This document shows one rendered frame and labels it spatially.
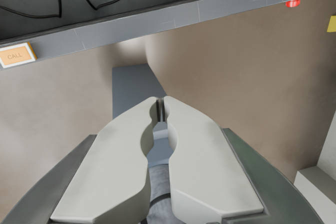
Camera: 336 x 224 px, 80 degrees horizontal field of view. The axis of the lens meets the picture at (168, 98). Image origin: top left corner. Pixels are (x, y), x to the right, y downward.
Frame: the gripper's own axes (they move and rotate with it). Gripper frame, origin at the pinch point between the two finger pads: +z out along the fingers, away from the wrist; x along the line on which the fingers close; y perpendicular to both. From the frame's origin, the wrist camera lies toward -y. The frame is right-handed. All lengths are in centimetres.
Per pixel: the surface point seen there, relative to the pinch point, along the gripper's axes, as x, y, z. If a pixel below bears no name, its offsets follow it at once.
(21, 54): -23.0, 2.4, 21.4
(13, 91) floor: -95, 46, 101
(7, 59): -25.1, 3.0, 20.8
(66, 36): -16.3, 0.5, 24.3
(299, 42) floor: 107, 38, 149
